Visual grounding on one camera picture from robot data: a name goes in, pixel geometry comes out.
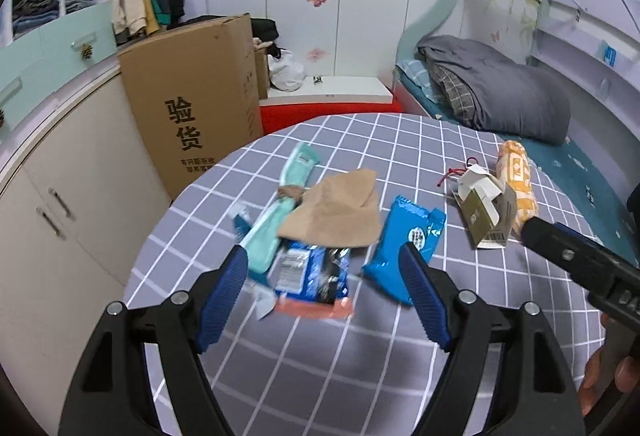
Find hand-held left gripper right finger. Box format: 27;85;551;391
398;242;586;436

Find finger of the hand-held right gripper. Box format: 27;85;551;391
521;215;640;317

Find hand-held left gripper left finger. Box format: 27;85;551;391
57;246;249;436

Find blue snack packet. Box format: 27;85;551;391
361;195;447;306

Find orange patterned snack packet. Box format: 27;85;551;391
496;140;539;234

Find olive white carton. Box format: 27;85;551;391
452;166;519;250

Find blue silver wrapper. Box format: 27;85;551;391
267;241;351;304

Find orange wrapper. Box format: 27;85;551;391
275;296;355;320

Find mint green long packet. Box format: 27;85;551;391
247;142;321;284

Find brown paper piece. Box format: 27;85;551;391
276;169;383;249

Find red string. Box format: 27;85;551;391
437;157;479;187

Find person's right hand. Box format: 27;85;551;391
579;346;640;417

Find cream low cabinet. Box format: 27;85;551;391
0;66;173;417

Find grey duvet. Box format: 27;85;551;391
417;35;572;146

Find large cardboard box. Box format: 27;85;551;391
117;14;264;201

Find blue plaid pillow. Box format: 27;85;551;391
397;59;444;105

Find white red step platform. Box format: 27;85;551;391
259;76;403;137

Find small brown box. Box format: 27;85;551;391
252;44;271;100

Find white plastic bag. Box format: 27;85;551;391
267;49;306;92

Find black bag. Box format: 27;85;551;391
250;18;280;45

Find teal drawer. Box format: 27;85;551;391
20;0;115;84
0;44;31;129

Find grey folded clothes pile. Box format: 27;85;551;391
12;0;60;34

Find cabinet door handle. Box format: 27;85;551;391
47;187;77;221
36;207;67;242

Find lilac wall shelf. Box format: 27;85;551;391
530;0;640;132

